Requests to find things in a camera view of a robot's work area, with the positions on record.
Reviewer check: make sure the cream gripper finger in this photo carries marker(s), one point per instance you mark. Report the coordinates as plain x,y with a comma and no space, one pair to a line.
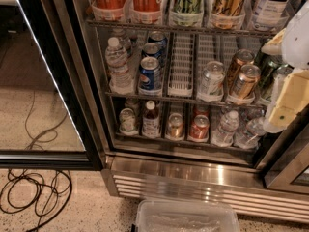
293,98
273,47

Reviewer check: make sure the blue pepsi can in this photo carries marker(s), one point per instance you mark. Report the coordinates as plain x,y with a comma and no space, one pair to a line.
152,50
149,74
159,38

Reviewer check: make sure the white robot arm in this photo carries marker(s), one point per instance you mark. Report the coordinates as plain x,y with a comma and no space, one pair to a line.
295,52

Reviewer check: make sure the middle green soda can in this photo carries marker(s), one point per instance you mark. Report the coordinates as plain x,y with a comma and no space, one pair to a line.
271,64

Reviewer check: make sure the green soda can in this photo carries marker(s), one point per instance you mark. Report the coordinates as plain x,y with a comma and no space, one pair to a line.
273,81
271,64

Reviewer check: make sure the front green soda can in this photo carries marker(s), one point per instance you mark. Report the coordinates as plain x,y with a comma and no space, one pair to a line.
273,81

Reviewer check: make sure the rear copper soda can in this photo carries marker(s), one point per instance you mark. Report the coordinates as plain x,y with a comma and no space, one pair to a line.
241,57

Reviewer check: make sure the copper soda can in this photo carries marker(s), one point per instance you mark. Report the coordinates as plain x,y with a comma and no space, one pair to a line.
246,80
241,57

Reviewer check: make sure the front copper soda can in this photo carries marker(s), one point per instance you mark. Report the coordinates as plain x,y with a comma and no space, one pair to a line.
246,80

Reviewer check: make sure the white silver soda can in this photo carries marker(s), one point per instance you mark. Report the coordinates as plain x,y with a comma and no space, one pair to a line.
212,78

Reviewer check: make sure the rear red soda can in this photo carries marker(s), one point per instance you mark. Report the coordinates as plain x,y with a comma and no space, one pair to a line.
200,109

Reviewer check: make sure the red soda can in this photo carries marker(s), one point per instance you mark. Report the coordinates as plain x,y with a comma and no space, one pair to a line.
199,127
200,109

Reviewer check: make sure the empty white shelf tray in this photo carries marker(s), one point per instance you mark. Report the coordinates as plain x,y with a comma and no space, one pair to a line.
180,80

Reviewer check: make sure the front red soda can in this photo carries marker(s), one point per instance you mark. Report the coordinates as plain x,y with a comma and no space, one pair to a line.
199,127

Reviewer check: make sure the lower shelf gold can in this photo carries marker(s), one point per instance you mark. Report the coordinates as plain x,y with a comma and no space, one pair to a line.
175,125

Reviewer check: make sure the lower shelf silver can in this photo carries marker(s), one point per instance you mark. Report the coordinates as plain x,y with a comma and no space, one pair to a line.
127,120

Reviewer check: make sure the steel fridge base grille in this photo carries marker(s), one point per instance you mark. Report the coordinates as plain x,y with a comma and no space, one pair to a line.
243,191

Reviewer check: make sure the glass fridge door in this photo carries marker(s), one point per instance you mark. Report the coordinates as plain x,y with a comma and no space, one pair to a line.
46,121

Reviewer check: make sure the white labelled drink carton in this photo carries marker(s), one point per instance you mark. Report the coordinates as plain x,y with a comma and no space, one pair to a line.
270,0

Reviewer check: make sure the lower right water bottle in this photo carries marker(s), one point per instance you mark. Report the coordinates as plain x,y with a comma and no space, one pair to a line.
248,136

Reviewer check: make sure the lower left water bottle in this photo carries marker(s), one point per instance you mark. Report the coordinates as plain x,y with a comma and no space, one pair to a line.
224,133

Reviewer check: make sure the brown juice bottle white cap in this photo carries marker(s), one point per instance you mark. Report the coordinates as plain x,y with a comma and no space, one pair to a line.
150,126

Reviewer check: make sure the rear clear water bottle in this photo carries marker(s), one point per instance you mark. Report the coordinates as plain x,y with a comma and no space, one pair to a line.
123,38

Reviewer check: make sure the clear water bottle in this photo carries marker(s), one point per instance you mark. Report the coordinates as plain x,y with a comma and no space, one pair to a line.
116,58
123,38

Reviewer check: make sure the front clear water bottle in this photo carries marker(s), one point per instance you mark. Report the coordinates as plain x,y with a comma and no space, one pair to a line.
116,58

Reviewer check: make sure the clear plastic storage bin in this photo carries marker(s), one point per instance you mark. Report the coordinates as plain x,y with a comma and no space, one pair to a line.
155,215

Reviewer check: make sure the middle wire shelf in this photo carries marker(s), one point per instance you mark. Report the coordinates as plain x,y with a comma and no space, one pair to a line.
185,100

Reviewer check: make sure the wire shelf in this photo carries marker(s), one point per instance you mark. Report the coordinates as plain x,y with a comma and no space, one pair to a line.
185,100
180,29

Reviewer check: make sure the top wire shelf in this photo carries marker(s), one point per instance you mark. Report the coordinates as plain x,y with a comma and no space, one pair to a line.
180,29

